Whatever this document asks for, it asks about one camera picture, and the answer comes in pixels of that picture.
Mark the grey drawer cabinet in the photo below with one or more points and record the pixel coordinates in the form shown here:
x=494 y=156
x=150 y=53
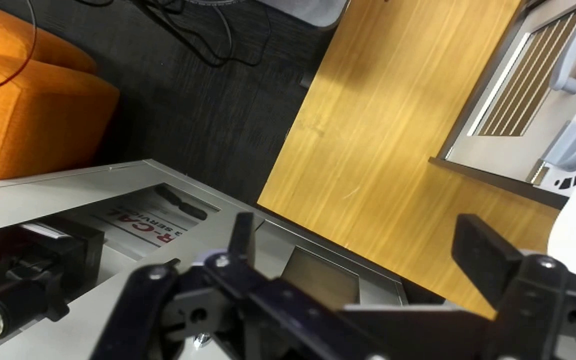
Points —
x=55 y=193

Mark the grey toy stove knob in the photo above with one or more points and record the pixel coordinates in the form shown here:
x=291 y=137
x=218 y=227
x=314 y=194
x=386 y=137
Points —
x=571 y=149

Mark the printed paper label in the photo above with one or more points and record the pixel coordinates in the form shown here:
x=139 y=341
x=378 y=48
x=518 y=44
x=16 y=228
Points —
x=145 y=227

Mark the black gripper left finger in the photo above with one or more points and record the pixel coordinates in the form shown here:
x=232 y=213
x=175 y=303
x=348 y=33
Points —
x=188 y=321

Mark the orange armchair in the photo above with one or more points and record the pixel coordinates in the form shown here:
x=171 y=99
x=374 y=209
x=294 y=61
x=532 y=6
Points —
x=40 y=113

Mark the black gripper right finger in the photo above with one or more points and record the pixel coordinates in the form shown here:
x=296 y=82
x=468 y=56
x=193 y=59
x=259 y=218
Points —
x=541 y=313

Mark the light grey plastic object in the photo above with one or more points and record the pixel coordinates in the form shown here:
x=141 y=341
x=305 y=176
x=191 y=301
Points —
x=308 y=11

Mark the black box device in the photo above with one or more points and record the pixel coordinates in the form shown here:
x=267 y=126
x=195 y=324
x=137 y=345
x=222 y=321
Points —
x=40 y=260

